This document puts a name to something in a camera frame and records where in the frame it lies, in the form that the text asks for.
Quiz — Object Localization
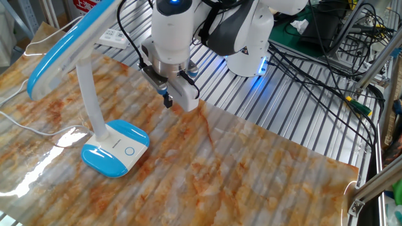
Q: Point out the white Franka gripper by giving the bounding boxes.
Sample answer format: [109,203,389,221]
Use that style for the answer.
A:
[139,37,201,113]

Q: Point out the blue white desk lamp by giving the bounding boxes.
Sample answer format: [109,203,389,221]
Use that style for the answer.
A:
[26,0,151,179]

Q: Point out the white power strip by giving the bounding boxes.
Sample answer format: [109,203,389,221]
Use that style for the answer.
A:
[95,28,131,50]

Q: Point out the orange marble pattern mat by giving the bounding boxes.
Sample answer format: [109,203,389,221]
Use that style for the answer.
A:
[0,21,360,226]

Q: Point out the red white sign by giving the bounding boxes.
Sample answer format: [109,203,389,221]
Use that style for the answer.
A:
[72,0,109,15]

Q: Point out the green cutting mat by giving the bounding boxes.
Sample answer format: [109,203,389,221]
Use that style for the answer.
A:
[268,3,334,59]

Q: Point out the crumpled white tissue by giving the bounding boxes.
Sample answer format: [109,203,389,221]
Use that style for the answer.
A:
[289,18,310,35]

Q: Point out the black bag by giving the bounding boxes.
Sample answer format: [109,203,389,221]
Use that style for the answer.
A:
[298,8,342,56]

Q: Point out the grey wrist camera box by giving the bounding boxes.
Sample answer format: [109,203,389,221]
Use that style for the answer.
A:
[140,65,169,95]

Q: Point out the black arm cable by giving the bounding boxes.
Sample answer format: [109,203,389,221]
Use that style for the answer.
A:
[116,0,202,100]

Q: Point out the tangled black cables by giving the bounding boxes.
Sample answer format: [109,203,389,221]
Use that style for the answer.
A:
[266,0,389,148]

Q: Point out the white lamp power cable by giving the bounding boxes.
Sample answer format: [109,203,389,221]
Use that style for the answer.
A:
[0,15,95,137]

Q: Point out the grey perforated angle post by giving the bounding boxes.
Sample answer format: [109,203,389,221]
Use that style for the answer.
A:
[17,0,40,35]

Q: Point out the green handle screwdriver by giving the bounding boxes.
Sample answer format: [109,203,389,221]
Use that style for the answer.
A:
[345,95,373,117]

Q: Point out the aluminium frame beam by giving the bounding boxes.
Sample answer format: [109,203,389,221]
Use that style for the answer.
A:
[347,159,402,217]
[354,34,402,92]

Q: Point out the metal corner bracket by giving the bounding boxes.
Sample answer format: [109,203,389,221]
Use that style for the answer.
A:
[347,199,365,217]

